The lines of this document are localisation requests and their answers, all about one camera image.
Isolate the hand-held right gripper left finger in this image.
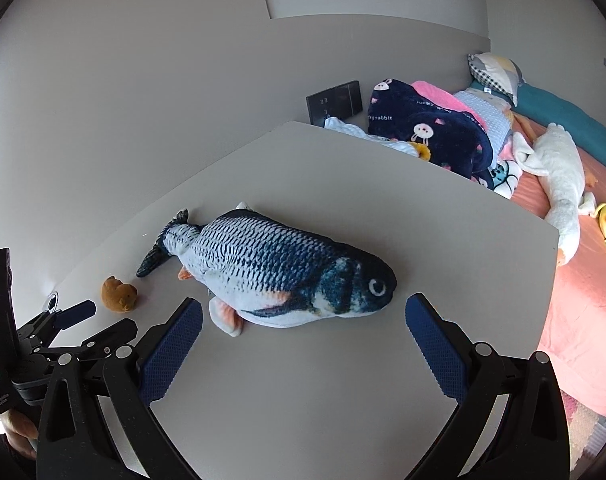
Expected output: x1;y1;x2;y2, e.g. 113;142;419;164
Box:
35;297;204;480

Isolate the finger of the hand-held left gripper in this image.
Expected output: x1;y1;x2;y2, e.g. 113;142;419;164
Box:
48;300;97;333
80;317;138;361

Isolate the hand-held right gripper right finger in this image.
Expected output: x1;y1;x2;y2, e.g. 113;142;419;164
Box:
404;292;571;480

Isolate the small brown bear toy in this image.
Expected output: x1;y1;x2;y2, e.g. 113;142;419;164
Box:
101;276;138;313

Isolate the blue grey fish plush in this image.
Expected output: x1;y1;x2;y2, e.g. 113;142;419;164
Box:
135;201;399;338

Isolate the person's left hand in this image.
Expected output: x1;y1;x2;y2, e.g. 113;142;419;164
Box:
3;407;38;461

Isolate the pink bed sheet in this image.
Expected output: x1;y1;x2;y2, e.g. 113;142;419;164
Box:
510;115;606;418

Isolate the white cartoon print cloth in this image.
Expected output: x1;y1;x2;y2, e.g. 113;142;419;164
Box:
476;140;524;201

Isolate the white goose plush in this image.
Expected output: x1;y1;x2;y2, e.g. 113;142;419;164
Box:
512;123;598;267

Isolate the navy rabbit print blanket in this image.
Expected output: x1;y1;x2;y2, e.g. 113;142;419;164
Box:
367;78;494;181

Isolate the pale blue cloth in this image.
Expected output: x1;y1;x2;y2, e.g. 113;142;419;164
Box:
323;116;419;153

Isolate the light blue knit blanket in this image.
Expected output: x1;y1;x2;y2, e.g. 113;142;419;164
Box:
453;87;514;161

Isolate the pink fleece cloth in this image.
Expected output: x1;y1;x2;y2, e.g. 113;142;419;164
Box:
410;80;489;133

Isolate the teal bolster pillow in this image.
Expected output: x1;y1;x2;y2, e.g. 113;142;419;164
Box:
513;82;606;181

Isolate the patchwork checked pillow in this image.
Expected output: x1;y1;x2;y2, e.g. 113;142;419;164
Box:
467;52;526;108

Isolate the black wall switch panel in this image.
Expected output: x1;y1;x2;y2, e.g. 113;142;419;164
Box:
306;80;361;127

